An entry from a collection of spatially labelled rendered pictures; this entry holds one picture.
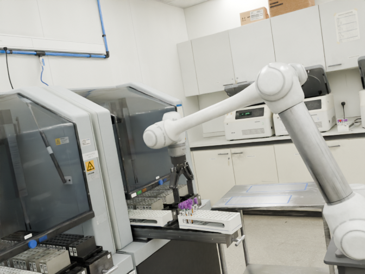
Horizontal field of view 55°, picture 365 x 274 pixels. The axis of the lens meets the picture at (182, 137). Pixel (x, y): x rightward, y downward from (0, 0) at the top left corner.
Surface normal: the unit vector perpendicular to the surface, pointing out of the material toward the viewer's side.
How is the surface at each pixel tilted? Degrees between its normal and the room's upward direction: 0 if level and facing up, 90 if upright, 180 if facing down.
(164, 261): 90
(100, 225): 90
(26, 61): 90
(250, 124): 90
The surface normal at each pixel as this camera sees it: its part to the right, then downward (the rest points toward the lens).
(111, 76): 0.85, -0.09
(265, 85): -0.47, 0.05
